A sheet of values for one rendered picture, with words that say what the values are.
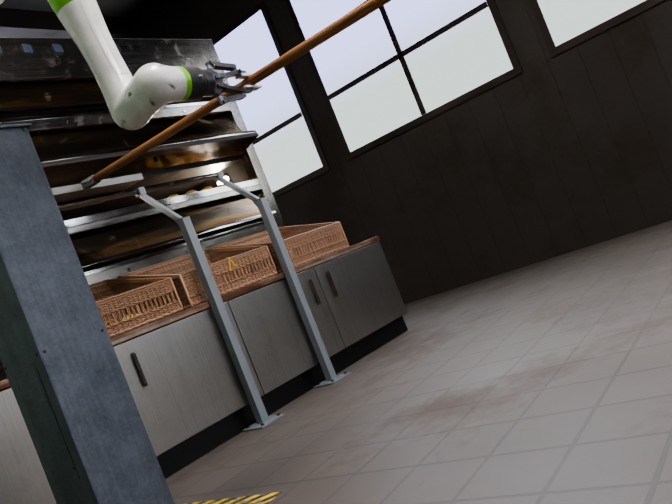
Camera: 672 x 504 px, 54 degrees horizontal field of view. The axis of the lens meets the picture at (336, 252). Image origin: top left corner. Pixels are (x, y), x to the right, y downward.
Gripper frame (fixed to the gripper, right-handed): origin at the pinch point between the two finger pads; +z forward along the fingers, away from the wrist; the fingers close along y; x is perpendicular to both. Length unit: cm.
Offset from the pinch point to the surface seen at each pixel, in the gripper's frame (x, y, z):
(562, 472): 74, 110, -33
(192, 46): -156, -85, 135
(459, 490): 52, 111, -37
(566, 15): 9, -33, 292
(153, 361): -96, 75, 0
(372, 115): -146, -28, 284
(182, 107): -154, -47, 110
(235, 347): -89, 83, 36
